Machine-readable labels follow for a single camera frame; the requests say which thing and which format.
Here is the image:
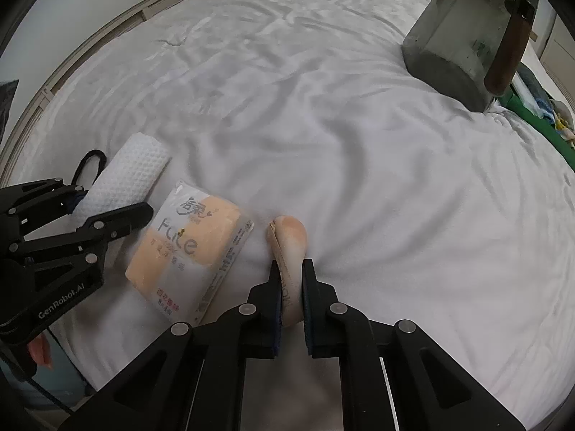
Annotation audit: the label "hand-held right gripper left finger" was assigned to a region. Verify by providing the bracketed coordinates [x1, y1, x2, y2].
[58, 261, 285, 431]

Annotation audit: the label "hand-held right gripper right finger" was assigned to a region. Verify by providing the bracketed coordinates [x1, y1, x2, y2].
[301, 259, 527, 431]

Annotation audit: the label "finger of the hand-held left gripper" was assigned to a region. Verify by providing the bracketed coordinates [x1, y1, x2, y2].
[8, 202, 156, 280]
[0, 178, 89, 235]

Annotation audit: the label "white waffle cloth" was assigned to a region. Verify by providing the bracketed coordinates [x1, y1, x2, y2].
[72, 133, 173, 231]

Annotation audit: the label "black hair tie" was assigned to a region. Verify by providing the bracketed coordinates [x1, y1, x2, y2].
[69, 149, 108, 190]

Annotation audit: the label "orange and white tissue packet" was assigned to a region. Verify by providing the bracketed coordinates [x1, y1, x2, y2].
[124, 180, 256, 326]

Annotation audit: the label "beige makeup puff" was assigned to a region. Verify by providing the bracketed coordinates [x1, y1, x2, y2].
[268, 215, 308, 329]

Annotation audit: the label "green tray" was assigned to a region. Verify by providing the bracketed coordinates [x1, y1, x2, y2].
[494, 65, 575, 177]

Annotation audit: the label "glass pitcher with brown lid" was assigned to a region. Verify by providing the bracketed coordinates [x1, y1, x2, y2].
[401, 0, 541, 114]

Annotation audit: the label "person's left hand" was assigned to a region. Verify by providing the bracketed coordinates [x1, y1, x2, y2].
[28, 331, 49, 367]

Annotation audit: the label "black cable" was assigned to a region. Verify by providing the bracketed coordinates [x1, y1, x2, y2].
[0, 346, 79, 416]

